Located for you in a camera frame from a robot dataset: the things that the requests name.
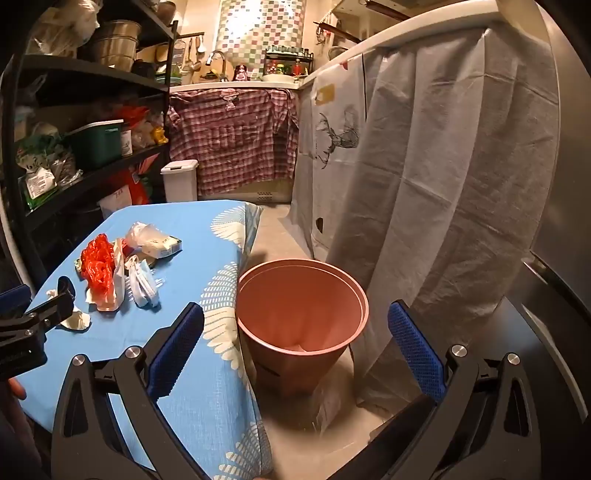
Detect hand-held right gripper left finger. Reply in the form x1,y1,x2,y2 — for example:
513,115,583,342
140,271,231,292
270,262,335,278
51,302,206,480

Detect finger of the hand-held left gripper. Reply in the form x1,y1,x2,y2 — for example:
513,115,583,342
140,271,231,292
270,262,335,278
23,276,78,330
0,284,32,320

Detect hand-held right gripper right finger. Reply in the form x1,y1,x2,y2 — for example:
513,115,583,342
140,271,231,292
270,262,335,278
330,299,543,480

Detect large white tissue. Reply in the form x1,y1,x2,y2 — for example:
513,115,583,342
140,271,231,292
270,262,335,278
58,310,92,332

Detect small white plastic bag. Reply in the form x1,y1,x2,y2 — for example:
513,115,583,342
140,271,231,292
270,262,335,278
85,237,127,311

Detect red plastic bag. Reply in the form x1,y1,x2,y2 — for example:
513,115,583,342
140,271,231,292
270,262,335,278
79,233,116,296

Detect blue face mask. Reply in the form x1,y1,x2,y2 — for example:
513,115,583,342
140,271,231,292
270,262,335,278
127,257,162,308

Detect clear plastic bag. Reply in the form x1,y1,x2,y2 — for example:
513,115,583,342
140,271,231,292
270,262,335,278
124,222,162,254

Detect pink plastic bin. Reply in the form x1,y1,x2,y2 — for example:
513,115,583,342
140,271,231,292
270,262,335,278
236,259,370,400

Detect person's left hand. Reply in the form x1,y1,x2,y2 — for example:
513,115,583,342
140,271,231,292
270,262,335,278
4,376,27,402

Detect green white food packet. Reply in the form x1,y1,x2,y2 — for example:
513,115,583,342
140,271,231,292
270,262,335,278
21,166,58,210
16,136,61,171

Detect white sack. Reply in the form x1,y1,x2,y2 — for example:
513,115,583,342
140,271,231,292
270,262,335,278
98,187,134,220

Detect dark food packet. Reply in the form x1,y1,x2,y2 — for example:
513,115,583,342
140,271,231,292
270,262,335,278
51,150,84,185

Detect red orange sack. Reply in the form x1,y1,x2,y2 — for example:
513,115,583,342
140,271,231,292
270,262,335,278
127,168,151,206

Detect white lidded bin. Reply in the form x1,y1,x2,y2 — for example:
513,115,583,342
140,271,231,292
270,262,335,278
160,159,199,204

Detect green cooler box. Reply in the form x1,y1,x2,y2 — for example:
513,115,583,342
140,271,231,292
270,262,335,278
65,119,125,169

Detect grey curtain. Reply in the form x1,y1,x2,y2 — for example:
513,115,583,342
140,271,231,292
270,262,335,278
318,28,561,416

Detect red shelf bag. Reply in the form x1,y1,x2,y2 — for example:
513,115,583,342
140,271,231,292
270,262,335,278
117,106,148,130

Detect red plaid cloth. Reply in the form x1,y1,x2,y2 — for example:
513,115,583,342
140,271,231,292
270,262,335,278
167,88,300,197

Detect black shelf rack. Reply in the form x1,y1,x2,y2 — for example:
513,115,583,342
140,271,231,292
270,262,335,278
0,0,178,296

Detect large steel pot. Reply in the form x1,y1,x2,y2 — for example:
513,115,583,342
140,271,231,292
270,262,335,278
90,37,139,68

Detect large white plastic bag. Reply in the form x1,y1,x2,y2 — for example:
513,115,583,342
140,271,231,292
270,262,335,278
28,0,105,58

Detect small steel pot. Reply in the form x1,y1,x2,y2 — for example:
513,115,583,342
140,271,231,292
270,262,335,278
99,21,140,42

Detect hanging kitchen utensils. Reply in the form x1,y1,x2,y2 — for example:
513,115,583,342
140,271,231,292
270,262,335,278
185,34,206,72

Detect steel faucet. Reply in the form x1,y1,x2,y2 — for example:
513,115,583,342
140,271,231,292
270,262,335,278
206,51,229,77

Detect black spice rack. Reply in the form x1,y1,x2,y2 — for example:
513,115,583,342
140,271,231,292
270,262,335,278
264,46,315,77

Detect white kitchen counter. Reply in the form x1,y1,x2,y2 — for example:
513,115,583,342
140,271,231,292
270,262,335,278
171,0,513,93

